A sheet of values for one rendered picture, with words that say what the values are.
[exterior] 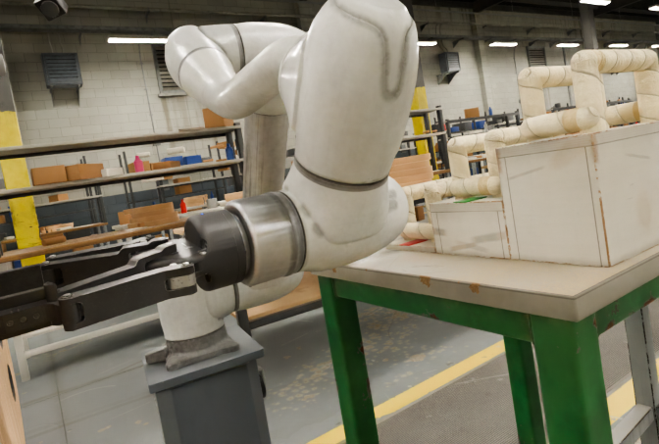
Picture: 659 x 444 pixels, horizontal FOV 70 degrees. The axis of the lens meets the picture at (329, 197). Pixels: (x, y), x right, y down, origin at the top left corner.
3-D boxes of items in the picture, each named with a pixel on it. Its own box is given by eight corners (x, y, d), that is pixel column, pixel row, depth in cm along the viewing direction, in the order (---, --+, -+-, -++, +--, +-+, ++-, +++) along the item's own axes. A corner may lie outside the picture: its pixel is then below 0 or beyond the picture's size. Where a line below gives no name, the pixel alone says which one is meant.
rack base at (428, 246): (437, 253, 85) (436, 247, 85) (384, 249, 98) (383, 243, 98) (529, 223, 100) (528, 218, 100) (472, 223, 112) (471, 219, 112)
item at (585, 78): (598, 130, 61) (588, 59, 61) (575, 134, 64) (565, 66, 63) (611, 128, 63) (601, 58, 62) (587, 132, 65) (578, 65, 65)
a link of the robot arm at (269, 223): (268, 263, 55) (219, 277, 52) (259, 186, 53) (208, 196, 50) (309, 284, 47) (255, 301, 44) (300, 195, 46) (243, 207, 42)
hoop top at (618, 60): (590, 71, 60) (586, 46, 60) (566, 78, 63) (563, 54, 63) (662, 67, 71) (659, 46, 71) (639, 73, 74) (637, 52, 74)
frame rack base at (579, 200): (614, 268, 59) (595, 131, 58) (510, 260, 72) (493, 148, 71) (701, 224, 74) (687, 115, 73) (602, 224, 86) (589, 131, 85)
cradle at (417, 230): (435, 241, 89) (432, 224, 88) (395, 239, 98) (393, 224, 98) (447, 237, 90) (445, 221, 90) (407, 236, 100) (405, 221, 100)
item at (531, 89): (541, 140, 68) (532, 75, 68) (522, 143, 71) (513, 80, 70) (554, 138, 70) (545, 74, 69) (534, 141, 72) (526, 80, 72)
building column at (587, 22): (610, 162, 1414) (582, -39, 1383) (596, 163, 1449) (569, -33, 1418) (617, 160, 1436) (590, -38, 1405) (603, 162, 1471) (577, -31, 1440)
